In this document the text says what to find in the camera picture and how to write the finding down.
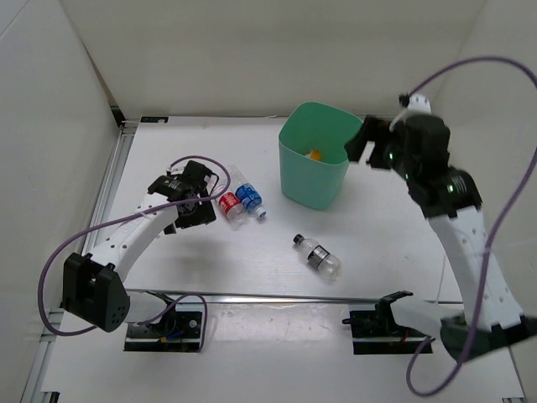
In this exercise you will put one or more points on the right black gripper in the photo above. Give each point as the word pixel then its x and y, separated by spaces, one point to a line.
pixel 368 132

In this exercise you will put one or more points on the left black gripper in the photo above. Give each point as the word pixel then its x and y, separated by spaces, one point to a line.
pixel 204 214

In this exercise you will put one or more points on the red label plastic bottle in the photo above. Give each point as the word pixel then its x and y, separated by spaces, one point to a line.
pixel 230 208

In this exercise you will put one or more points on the orange juice bottle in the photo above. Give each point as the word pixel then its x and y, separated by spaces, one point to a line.
pixel 313 154

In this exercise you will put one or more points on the black label clear bottle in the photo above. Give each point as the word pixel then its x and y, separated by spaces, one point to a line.
pixel 317 257

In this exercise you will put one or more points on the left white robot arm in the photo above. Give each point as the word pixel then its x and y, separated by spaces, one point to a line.
pixel 93 287

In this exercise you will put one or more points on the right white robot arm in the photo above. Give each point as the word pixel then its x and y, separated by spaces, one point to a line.
pixel 491 318

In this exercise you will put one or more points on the green plastic bin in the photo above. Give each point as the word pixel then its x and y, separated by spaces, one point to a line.
pixel 314 125

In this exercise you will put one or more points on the blue label plastic bottle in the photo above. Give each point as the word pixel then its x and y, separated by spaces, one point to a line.
pixel 246 193

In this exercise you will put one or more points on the left blue corner label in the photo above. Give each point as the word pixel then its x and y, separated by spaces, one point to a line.
pixel 154 119

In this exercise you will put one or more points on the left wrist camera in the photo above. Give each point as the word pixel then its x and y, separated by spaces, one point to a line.
pixel 176 170

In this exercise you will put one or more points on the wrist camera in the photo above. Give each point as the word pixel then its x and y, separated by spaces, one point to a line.
pixel 176 170
pixel 412 104

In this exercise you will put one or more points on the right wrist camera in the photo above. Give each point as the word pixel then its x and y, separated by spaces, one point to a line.
pixel 412 104

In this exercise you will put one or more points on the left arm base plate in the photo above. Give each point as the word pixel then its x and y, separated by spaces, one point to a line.
pixel 178 331

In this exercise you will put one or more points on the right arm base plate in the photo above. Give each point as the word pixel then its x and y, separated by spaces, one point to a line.
pixel 374 331

